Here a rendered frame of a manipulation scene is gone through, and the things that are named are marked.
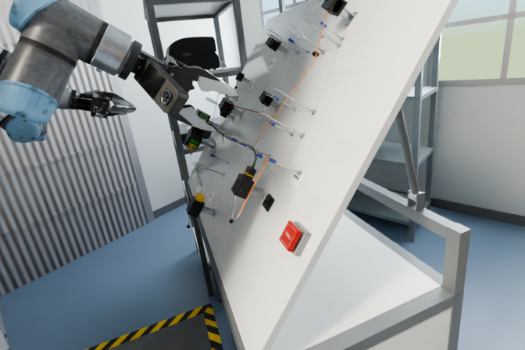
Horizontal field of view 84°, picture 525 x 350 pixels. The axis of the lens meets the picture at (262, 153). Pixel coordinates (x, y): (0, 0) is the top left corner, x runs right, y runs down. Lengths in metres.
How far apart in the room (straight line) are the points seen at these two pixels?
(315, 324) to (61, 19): 0.86
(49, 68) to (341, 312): 0.86
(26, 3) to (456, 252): 1.03
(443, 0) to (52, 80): 0.71
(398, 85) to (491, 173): 2.38
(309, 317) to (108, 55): 0.79
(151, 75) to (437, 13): 0.55
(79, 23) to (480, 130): 2.74
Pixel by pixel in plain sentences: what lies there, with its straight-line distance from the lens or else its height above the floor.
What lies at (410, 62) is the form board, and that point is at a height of 1.44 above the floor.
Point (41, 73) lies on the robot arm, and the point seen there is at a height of 1.50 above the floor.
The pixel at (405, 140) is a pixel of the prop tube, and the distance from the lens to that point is 0.90.
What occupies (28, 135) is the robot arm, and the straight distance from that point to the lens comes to 1.07.
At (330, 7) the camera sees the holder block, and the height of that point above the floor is 1.60.
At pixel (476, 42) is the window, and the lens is 2.79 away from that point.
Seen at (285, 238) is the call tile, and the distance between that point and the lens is 0.66.
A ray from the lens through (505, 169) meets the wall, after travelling 2.97.
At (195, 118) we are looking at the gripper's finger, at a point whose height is 1.39.
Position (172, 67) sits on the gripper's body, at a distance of 0.56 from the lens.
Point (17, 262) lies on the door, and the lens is 3.10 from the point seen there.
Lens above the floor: 1.48
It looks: 18 degrees down
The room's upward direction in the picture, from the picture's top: 7 degrees counter-clockwise
